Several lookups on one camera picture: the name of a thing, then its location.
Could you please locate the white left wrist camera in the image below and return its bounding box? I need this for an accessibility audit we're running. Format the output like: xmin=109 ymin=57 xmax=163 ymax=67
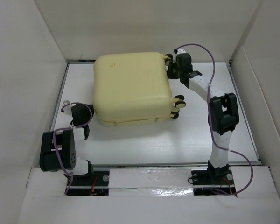
xmin=60 ymin=100 xmax=72 ymax=116

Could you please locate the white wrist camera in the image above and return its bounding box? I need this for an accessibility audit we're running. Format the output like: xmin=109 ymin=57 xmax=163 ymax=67
xmin=60 ymin=100 xmax=72 ymax=116
xmin=174 ymin=48 xmax=186 ymax=55

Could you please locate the pale yellow hard-shell suitcase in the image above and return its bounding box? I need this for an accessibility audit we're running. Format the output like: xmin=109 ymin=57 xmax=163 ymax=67
xmin=93 ymin=52 xmax=186 ymax=127

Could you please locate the aluminium front rail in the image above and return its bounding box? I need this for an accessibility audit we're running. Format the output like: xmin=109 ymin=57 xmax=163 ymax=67
xmin=41 ymin=162 xmax=262 ymax=169

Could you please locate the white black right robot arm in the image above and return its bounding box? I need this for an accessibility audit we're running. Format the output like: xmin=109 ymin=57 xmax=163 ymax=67
xmin=165 ymin=53 xmax=239 ymax=185

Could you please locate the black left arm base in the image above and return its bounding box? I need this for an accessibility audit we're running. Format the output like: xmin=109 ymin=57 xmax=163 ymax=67
xmin=65 ymin=170 xmax=110 ymax=196

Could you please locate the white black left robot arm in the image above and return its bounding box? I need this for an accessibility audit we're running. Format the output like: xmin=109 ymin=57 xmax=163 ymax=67
xmin=39 ymin=102 xmax=94 ymax=176

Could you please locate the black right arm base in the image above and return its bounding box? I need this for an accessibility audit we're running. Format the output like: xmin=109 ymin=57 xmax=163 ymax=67
xmin=188 ymin=170 xmax=236 ymax=196

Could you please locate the silver foil tape strip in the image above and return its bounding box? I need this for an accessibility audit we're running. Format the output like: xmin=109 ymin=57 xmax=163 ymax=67
xmin=108 ymin=168 xmax=194 ymax=197

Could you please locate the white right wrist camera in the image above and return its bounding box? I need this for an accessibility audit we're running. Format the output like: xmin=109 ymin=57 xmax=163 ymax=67
xmin=174 ymin=48 xmax=186 ymax=55

